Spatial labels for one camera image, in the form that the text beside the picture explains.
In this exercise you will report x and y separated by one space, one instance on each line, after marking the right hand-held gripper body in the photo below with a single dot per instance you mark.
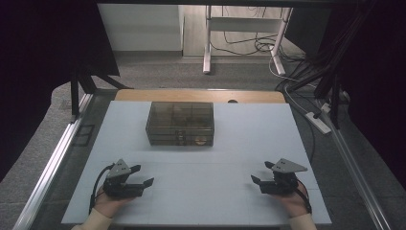
281 183

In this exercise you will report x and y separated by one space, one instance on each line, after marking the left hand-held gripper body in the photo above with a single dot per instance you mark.
121 188

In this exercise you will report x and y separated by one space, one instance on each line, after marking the smoky transparent drawer box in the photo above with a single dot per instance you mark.
180 123

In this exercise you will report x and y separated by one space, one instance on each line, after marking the round gold badge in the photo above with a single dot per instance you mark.
200 140

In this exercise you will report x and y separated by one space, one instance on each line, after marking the person's left hand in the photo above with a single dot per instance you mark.
110 206

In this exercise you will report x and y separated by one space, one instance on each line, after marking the person's right hand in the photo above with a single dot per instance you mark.
293 202

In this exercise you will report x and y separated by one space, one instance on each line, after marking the light blue table mat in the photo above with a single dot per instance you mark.
255 143

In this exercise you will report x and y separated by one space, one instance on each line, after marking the white power strip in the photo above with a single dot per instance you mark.
318 123

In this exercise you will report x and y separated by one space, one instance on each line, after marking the white plug adapter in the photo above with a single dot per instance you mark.
326 107

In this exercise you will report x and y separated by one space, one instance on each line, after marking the black metal stand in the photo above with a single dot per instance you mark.
334 92
75 96

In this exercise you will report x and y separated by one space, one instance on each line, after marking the wooden table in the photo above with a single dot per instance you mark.
198 96

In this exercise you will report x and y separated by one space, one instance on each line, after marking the dark curtain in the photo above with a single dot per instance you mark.
38 64
379 80

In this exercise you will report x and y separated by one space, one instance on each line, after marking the white cabinet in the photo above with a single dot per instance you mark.
140 27

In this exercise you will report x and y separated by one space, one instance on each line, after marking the aluminium rail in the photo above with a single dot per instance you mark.
48 172
351 166

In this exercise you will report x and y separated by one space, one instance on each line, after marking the white desk frame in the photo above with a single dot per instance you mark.
207 48

